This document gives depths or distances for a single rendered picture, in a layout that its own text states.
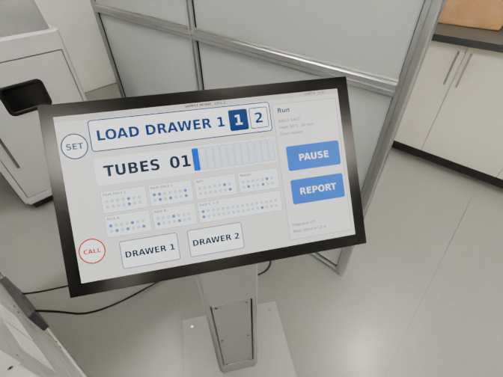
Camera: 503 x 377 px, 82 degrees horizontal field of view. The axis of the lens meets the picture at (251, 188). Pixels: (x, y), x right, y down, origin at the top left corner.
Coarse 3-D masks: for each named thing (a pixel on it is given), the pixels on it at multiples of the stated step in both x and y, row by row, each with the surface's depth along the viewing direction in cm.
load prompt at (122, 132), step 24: (96, 120) 46; (120, 120) 47; (144, 120) 48; (168, 120) 48; (192, 120) 49; (216, 120) 49; (240, 120) 50; (264, 120) 50; (96, 144) 46; (120, 144) 47; (144, 144) 48
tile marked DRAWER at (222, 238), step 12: (204, 228) 49; (216, 228) 50; (228, 228) 50; (240, 228) 50; (192, 240) 49; (204, 240) 49; (216, 240) 50; (228, 240) 50; (240, 240) 50; (192, 252) 49; (204, 252) 49; (216, 252) 50
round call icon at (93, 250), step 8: (80, 240) 46; (88, 240) 47; (96, 240) 47; (104, 240) 47; (80, 248) 47; (88, 248) 47; (96, 248) 47; (104, 248) 47; (80, 256) 47; (88, 256) 47; (96, 256) 47; (104, 256) 47; (80, 264) 47; (88, 264) 47
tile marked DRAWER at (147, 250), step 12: (132, 240) 48; (144, 240) 48; (156, 240) 48; (168, 240) 49; (120, 252) 47; (132, 252) 48; (144, 252) 48; (156, 252) 48; (168, 252) 49; (132, 264) 48; (144, 264) 48
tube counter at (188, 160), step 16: (208, 144) 49; (224, 144) 50; (240, 144) 50; (256, 144) 50; (272, 144) 51; (176, 160) 48; (192, 160) 49; (208, 160) 49; (224, 160) 50; (240, 160) 50; (256, 160) 50; (272, 160) 51
